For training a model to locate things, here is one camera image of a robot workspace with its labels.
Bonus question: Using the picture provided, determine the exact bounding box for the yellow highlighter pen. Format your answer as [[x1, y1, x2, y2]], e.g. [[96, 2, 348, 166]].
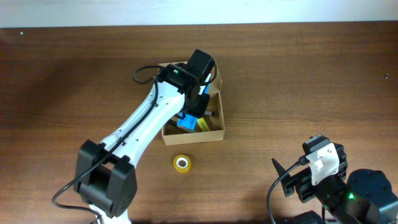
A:
[[197, 118, 211, 132]]

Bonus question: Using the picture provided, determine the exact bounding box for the black whiteboard marker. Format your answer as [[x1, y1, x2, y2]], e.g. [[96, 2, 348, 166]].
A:
[[167, 119, 195, 133]]

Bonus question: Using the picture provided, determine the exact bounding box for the brown cardboard box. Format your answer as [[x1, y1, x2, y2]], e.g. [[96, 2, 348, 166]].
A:
[[161, 75, 225, 146]]

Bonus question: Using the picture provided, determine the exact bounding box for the yellow adhesive tape roll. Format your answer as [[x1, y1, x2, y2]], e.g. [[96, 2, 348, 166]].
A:
[[173, 154, 192, 174]]

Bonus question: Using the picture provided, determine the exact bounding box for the blue plastic eraser block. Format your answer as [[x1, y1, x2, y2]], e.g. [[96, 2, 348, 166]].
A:
[[177, 73, 211, 133]]

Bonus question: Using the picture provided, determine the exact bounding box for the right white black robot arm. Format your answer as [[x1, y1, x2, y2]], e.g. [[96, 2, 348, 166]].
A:
[[268, 134, 397, 223]]

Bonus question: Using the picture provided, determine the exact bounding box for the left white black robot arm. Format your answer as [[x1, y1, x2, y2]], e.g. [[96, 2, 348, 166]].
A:
[[73, 49, 217, 223]]

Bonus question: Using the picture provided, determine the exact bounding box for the left black camera cable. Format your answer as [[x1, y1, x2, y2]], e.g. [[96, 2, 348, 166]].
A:
[[52, 60, 218, 224]]

